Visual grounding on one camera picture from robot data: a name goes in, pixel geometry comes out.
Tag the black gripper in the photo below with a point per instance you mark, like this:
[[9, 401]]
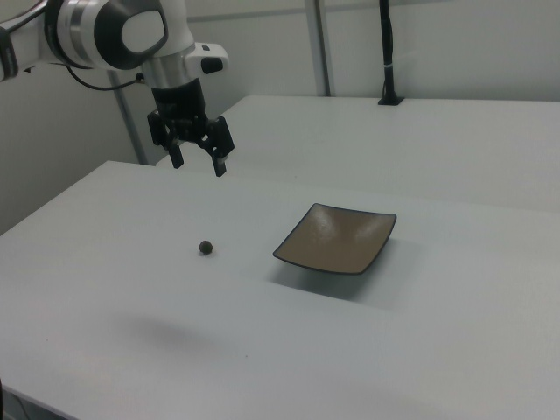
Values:
[[179, 102]]

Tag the small strawberry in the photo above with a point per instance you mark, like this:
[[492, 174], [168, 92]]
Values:
[[206, 247]]

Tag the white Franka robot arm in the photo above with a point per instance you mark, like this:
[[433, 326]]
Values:
[[87, 35]]

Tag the square brown ceramic plate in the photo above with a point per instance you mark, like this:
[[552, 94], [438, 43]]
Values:
[[332, 240]]

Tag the grey vertical wall post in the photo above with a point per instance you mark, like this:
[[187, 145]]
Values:
[[323, 44], [129, 122]]

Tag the black camera stand pole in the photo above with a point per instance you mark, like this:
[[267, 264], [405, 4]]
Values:
[[387, 44]]

